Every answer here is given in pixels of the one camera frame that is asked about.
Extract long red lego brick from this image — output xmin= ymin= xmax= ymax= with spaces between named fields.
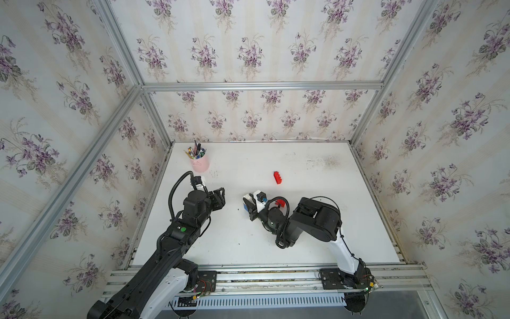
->
xmin=273 ymin=171 xmax=282 ymax=185

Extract white lego brick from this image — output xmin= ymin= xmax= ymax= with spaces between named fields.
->
xmin=243 ymin=194 xmax=254 ymax=203

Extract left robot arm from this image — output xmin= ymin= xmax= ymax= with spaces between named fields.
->
xmin=87 ymin=188 xmax=226 ymax=318

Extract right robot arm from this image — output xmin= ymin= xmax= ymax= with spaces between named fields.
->
xmin=243 ymin=191 xmax=376 ymax=292

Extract red curved lego brick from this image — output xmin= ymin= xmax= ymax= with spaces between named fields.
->
xmin=275 ymin=198 xmax=288 ymax=208

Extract pink pen cup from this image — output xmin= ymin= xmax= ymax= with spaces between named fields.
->
xmin=190 ymin=155 xmax=209 ymax=173

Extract pens in cup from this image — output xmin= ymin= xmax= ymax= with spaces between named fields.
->
xmin=185 ymin=140 xmax=207 ymax=160

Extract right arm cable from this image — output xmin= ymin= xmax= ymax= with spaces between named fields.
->
xmin=258 ymin=195 xmax=371 ymax=280

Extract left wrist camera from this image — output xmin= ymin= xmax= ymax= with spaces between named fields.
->
xmin=191 ymin=175 xmax=208 ymax=194

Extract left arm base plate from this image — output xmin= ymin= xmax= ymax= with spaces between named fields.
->
xmin=183 ymin=271 xmax=218 ymax=295

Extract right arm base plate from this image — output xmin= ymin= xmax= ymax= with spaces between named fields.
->
xmin=319 ymin=268 xmax=378 ymax=291

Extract aluminium rail frame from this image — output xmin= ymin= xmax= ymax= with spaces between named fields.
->
xmin=101 ymin=262 xmax=433 ymax=299

